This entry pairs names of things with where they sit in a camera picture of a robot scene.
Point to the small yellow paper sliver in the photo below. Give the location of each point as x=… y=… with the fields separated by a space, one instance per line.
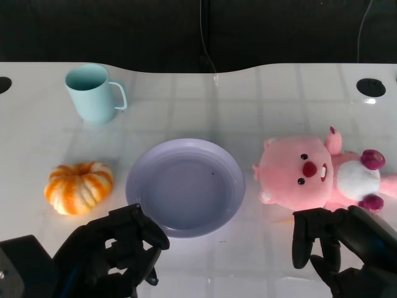
x=283 y=221

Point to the pink plush beaver doll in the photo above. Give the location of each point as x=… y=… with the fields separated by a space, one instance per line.
x=297 y=174

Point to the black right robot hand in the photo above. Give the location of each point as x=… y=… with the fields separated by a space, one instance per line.
x=363 y=229

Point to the orange white striped pumpkin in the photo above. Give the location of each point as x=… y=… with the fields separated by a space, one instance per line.
x=77 y=189

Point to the light blue plastic mug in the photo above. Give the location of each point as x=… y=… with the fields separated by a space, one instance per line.
x=91 y=96

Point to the black round table grommet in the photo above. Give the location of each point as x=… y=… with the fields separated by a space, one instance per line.
x=3 y=85
x=370 y=87

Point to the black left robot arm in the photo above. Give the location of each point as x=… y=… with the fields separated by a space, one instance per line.
x=21 y=267

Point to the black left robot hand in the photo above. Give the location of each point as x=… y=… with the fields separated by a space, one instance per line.
x=102 y=248

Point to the lilac plastic plate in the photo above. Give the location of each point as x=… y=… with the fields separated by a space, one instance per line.
x=186 y=189

